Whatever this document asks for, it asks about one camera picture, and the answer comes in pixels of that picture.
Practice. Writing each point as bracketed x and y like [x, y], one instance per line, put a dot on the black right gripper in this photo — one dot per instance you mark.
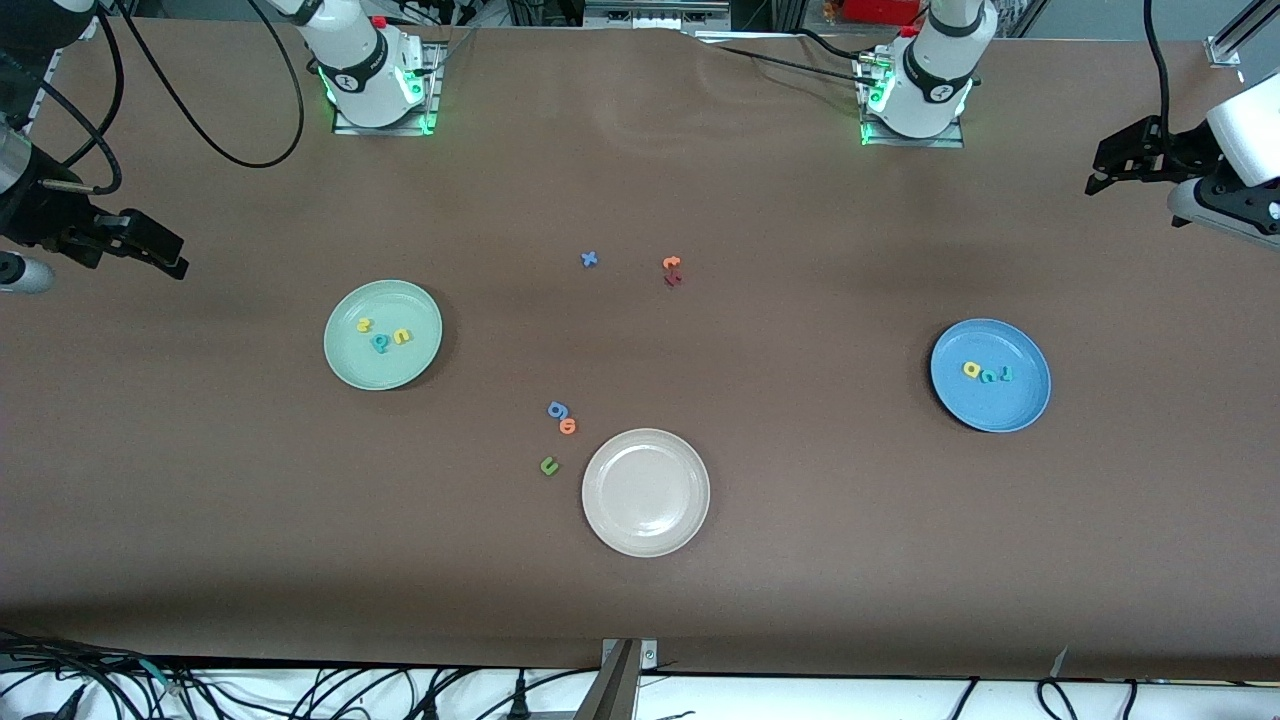
[40, 218]

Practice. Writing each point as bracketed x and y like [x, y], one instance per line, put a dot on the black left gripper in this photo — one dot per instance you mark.
[1172, 152]

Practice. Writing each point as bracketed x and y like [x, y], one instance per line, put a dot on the light green plate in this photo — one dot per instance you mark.
[383, 370]

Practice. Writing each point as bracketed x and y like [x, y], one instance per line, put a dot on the red box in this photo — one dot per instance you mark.
[880, 10]

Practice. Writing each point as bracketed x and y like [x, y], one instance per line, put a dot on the blue plate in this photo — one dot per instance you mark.
[990, 410]

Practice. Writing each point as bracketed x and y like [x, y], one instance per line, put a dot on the silver equipment box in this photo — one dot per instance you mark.
[655, 12]

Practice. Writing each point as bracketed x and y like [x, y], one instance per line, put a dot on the small white paper tag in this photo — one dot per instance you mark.
[1060, 662]

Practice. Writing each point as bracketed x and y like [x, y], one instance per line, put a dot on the beige plate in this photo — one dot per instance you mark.
[645, 492]

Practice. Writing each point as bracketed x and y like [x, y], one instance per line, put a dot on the black power plug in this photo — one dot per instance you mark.
[519, 700]

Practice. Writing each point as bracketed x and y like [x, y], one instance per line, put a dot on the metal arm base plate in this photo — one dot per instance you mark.
[433, 90]
[950, 143]

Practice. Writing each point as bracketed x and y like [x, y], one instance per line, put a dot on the grey metal post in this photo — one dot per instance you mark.
[610, 690]

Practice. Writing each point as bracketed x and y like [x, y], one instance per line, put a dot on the metal bracket plate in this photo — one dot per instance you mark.
[648, 655]

